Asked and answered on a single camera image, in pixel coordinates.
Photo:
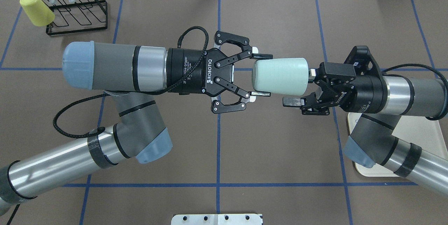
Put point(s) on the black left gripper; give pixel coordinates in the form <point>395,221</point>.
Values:
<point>187,71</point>

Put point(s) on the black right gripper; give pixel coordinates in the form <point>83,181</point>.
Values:
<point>364,92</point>

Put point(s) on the mint green cup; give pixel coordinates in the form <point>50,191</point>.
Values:
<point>288,76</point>

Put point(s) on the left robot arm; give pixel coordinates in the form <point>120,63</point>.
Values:
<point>55,133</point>

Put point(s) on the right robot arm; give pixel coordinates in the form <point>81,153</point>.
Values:
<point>390,105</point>

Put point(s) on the cream rabbit tray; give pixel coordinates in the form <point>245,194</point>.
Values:
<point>412,150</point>

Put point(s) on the yellow cup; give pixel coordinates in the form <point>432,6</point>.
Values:
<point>38,12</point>

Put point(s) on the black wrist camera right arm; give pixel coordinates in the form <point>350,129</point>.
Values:
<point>362,60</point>

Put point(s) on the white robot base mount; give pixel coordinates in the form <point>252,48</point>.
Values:
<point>218,219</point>

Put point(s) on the black wire cup rack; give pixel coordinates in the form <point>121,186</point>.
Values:
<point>75,16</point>

